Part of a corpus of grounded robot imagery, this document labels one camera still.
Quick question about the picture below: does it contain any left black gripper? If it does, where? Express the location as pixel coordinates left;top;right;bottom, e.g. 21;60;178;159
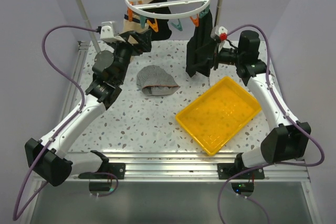
108;28;151;83

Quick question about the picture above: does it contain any grey striped underwear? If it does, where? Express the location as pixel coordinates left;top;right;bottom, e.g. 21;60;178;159
136;65;180;97

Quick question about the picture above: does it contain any beige underwear navy trim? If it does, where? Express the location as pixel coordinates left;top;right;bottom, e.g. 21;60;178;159
122;0;167;33

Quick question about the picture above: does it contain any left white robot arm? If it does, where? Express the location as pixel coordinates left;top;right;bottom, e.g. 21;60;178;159
25;29;152;186

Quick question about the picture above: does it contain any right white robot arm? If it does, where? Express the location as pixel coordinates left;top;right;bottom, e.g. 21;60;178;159
211;26;311;178

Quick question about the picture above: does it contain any black pinstriped underwear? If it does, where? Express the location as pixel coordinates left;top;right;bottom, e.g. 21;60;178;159
186;12;213;77

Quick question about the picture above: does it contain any plain black underwear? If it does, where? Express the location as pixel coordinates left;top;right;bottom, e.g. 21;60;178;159
145;7;172;41

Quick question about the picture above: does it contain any yellow plastic tray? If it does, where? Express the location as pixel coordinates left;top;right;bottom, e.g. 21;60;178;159
175;77;261;156

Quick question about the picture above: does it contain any left white rack pole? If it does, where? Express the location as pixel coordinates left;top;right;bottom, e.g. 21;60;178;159
75;0;101;53

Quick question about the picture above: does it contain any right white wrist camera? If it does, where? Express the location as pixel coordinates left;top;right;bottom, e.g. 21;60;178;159
211;26;228;44

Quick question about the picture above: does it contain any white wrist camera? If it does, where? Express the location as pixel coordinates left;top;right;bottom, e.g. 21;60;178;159
211;26;228;44
100;21;118;42

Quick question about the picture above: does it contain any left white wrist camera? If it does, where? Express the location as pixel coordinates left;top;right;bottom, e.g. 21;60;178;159
100;21;118;42

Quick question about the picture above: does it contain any aluminium rail frame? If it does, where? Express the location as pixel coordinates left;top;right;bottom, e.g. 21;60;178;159
19;40;320;224

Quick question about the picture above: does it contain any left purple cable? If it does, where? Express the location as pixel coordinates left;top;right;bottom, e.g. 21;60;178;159
12;25;102;221

